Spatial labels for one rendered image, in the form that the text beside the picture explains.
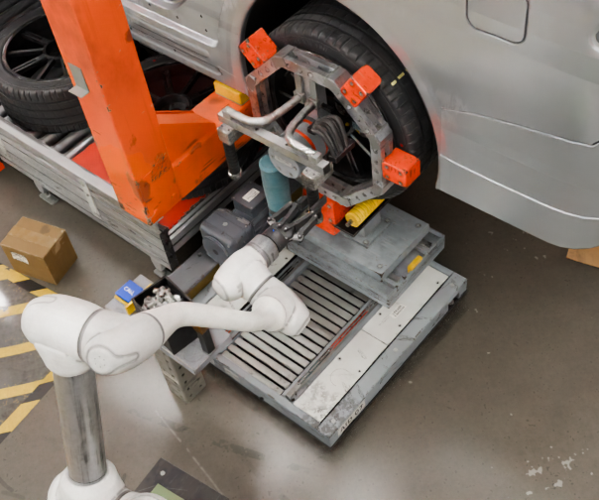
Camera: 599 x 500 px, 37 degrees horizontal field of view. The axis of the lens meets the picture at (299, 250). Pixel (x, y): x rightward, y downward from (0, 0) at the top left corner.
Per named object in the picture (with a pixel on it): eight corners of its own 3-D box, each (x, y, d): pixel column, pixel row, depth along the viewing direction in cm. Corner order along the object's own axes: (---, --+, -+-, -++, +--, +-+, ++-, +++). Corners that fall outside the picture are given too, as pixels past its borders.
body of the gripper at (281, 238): (259, 246, 265) (280, 227, 269) (281, 259, 261) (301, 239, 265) (256, 229, 259) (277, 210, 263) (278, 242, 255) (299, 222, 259)
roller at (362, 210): (406, 183, 318) (405, 171, 313) (354, 234, 305) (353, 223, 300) (392, 176, 320) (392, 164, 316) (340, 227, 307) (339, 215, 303)
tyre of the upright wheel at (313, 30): (274, 54, 327) (398, 186, 329) (229, 89, 316) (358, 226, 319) (343, -52, 267) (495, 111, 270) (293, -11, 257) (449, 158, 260)
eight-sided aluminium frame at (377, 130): (397, 216, 295) (392, 87, 254) (385, 229, 292) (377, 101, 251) (273, 152, 321) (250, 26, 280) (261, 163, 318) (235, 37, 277)
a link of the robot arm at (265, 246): (270, 274, 259) (283, 261, 261) (265, 254, 252) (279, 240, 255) (246, 260, 263) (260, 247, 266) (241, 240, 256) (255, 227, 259)
